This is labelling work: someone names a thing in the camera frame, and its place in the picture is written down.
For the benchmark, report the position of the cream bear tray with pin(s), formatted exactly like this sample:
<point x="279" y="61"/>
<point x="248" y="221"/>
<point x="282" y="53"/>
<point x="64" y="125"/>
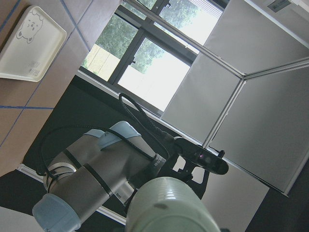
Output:
<point x="32" y="46"/>

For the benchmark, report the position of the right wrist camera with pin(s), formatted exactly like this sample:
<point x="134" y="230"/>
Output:
<point x="199" y="156"/>

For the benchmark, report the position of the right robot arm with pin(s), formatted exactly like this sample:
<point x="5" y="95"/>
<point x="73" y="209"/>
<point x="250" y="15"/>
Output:
<point x="118" y="162"/>

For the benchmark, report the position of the pale green cup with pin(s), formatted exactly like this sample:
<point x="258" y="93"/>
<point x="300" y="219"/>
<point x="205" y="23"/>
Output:
<point x="166" y="204"/>

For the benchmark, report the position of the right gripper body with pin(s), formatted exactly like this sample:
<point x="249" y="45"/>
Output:
<point x="163" y="168"/>

